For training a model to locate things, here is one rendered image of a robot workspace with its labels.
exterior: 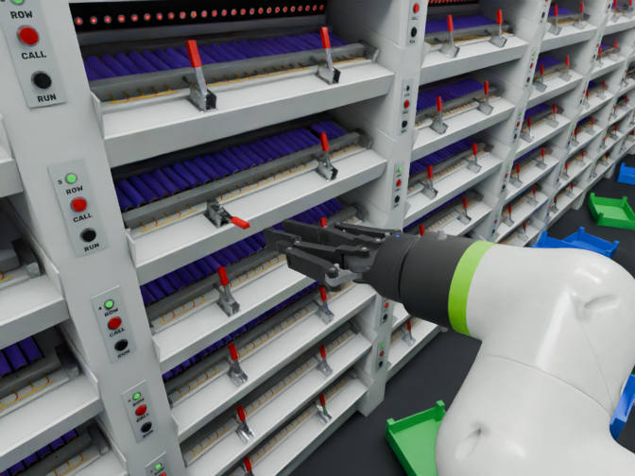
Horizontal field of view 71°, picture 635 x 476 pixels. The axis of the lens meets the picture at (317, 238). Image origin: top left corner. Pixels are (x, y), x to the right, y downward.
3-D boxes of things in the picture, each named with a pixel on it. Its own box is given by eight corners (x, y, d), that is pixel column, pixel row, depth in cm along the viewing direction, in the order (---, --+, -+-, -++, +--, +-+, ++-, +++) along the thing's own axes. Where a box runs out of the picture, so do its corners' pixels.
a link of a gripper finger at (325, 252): (375, 277, 52) (369, 282, 51) (299, 262, 58) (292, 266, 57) (372, 246, 50) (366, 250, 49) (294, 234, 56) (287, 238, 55)
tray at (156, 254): (381, 176, 104) (396, 141, 97) (136, 288, 66) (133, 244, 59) (322, 131, 112) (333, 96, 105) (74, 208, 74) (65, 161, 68)
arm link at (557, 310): (663, 307, 39) (669, 235, 32) (622, 442, 35) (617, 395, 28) (505, 270, 48) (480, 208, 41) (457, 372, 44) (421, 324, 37)
